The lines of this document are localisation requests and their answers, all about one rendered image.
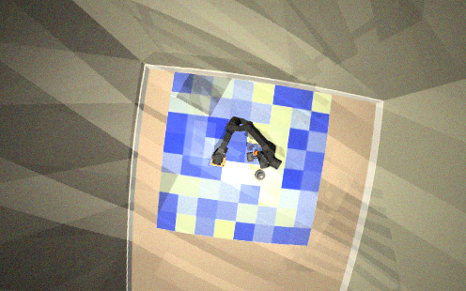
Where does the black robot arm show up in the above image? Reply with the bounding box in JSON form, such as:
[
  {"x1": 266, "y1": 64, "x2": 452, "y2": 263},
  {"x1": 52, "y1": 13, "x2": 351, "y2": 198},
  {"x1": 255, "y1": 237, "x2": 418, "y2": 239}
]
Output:
[{"x1": 211, "y1": 116, "x2": 282, "y2": 170}]

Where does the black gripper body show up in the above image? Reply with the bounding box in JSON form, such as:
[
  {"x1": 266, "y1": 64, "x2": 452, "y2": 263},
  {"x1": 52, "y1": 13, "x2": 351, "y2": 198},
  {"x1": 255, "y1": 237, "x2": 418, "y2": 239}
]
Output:
[{"x1": 246, "y1": 152, "x2": 259, "y2": 162}]

